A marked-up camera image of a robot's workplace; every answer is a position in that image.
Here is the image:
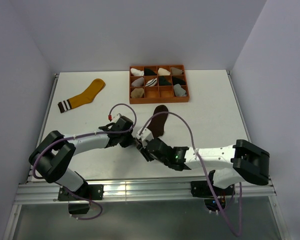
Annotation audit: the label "dark brown sock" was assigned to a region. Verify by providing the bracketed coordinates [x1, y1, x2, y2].
[147, 105, 169, 138]

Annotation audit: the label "grey sock black stripes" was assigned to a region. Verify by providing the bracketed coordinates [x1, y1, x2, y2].
[173, 84, 188, 97]

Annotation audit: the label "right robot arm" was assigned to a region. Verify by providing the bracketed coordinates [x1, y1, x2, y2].
[135, 138, 270, 195]

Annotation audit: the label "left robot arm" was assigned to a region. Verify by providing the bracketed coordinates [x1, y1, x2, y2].
[28, 114, 134, 200]

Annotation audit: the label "beige rolled sock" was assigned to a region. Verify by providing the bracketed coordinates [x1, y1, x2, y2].
[130, 88, 145, 99]

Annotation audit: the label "grey rolled sock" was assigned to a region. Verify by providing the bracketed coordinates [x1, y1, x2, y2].
[131, 76, 145, 88]

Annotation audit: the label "mustard yellow sock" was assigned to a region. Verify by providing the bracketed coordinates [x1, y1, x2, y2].
[57, 78, 106, 114]

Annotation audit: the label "white black striped rolled sock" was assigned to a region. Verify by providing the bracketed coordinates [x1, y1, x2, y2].
[145, 78, 158, 87]

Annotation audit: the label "orange compartment tray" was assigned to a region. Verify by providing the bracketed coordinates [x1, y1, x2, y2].
[129, 64, 190, 104]

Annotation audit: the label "dark green rolled sock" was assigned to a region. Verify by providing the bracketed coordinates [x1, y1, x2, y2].
[158, 76, 172, 86]

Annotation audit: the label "black rolled sock top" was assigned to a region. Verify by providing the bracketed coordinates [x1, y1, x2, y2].
[144, 68, 157, 76]

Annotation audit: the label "black rolled sock right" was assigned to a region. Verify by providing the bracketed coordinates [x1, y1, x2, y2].
[171, 76, 186, 86]

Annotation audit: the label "cream rolled sock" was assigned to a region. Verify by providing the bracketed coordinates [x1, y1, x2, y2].
[157, 67, 171, 76]

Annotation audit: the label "taupe rolled sock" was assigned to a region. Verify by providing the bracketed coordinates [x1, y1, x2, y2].
[170, 66, 184, 75]

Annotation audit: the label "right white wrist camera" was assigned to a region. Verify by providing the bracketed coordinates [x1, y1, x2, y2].
[136, 128, 154, 144]

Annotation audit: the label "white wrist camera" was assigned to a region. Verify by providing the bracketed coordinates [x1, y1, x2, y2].
[136, 128, 154, 144]
[108, 113, 122, 123]

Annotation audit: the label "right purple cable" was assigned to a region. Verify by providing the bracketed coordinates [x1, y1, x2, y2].
[137, 111, 243, 237]

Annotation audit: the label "purple cable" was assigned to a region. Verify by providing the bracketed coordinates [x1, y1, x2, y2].
[32, 103, 137, 221]
[137, 111, 243, 237]

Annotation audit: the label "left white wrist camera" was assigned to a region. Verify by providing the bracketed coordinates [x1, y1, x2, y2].
[108, 113, 122, 123]

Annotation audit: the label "aluminium frame rail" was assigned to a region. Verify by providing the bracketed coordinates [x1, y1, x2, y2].
[3, 176, 291, 240]

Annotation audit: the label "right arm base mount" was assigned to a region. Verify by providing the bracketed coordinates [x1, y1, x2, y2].
[190, 180, 235, 214]

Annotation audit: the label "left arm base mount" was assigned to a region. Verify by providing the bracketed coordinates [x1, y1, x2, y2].
[57, 184, 105, 216]

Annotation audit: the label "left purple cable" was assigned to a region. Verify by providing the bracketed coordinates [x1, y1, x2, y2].
[32, 103, 137, 221]

